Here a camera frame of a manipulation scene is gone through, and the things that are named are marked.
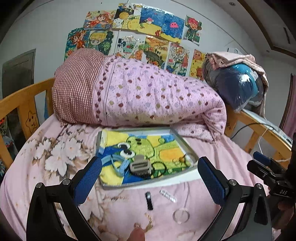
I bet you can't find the grey door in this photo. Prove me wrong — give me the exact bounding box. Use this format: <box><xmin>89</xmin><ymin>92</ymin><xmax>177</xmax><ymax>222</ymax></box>
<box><xmin>1</xmin><ymin>49</ymin><xmax>36</xmax><ymax>98</ymax></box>

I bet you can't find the wooden bed frame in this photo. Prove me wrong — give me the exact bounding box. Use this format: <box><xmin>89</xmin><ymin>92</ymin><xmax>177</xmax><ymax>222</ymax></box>
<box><xmin>0</xmin><ymin>78</ymin><xmax>55</xmax><ymax>170</ymax></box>

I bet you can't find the clear bangle ring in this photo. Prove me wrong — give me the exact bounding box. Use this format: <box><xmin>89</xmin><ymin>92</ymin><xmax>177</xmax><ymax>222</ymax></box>
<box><xmin>172</xmin><ymin>207</ymin><xmax>191</xmax><ymax>225</ymax></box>

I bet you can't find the wall of children's drawings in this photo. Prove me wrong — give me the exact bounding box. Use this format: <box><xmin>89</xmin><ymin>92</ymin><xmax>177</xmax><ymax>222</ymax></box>
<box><xmin>64</xmin><ymin>3</ymin><xmax>205</xmax><ymax>79</ymax></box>

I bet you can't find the person's right hand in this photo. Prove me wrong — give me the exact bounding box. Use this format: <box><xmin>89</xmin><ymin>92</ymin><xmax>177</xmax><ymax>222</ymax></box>
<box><xmin>271</xmin><ymin>199</ymin><xmax>295</xmax><ymax>230</ymax></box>

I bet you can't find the grey square watch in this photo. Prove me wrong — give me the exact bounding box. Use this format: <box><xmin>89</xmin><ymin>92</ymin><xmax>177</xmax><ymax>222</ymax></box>
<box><xmin>129</xmin><ymin>155</ymin><xmax>153</xmax><ymax>178</ymax></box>

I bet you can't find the pink folded cloth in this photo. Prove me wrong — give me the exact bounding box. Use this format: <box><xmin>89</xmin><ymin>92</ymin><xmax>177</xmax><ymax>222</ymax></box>
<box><xmin>205</xmin><ymin>52</ymin><xmax>269</xmax><ymax>118</ymax></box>

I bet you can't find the pink floral bed sheet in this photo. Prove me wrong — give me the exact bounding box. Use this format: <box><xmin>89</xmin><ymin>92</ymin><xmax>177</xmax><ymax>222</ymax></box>
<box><xmin>1</xmin><ymin>116</ymin><xmax>259</xmax><ymax>240</ymax></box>

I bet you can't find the green frog drawing towel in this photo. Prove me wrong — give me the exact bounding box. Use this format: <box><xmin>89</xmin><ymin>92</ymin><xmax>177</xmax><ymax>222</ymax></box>
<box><xmin>99</xmin><ymin>129</ymin><xmax>193</xmax><ymax>186</ymax></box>

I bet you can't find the black bead bracelet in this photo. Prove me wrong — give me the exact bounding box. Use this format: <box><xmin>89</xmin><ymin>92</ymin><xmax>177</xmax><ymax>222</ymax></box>
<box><xmin>150</xmin><ymin>162</ymin><xmax>168</xmax><ymax>179</ymax></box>

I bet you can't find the pink apple-print quilt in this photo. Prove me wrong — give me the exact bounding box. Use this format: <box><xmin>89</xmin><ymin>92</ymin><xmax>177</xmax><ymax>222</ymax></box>
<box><xmin>52</xmin><ymin>49</ymin><xmax>227</xmax><ymax>142</ymax></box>

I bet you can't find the black hair clip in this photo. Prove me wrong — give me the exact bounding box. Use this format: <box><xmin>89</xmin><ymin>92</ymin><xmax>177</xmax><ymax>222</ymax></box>
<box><xmin>145</xmin><ymin>192</ymin><xmax>153</xmax><ymax>210</ymax></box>

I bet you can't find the person's left hand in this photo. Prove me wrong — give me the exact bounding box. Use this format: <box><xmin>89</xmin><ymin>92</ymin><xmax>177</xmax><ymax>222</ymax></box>
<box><xmin>127</xmin><ymin>227</ymin><xmax>145</xmax><ymax>241</ymax></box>

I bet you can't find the blue plastic-wrapped bedding bundle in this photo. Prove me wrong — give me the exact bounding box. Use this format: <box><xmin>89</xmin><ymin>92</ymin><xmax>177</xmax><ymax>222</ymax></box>
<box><xmin>202</xmin><ymin>58</ymin><xmax>266</xmax><ymax>116</ymax></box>

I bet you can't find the clear plastic hair clip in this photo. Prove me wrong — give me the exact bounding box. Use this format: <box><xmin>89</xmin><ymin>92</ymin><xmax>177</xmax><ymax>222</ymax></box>
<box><xmin>159</xmin><ymin>189</ymin><xmax>177</xmax><ymax>203</ymax></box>

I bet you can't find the silver key ring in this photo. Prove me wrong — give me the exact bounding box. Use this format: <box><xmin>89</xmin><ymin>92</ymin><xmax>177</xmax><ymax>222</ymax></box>
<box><xmin>178</xmin><ymin>151</ymin><xmax>197</xmax><ymax>168</ymax></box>

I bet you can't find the black cable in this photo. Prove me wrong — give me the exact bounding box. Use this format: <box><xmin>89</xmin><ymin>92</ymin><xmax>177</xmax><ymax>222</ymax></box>
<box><xmin>230</xmin><ymin>122</ymin><xmax>273</xmax><ymax>141</ymax></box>

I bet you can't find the grey tray box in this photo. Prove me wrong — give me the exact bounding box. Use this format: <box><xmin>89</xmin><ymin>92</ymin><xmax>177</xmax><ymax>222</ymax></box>
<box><xmin>96</xmin><ymin>126</ymin><xmax>200</xmax><ymax>190</ymax></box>

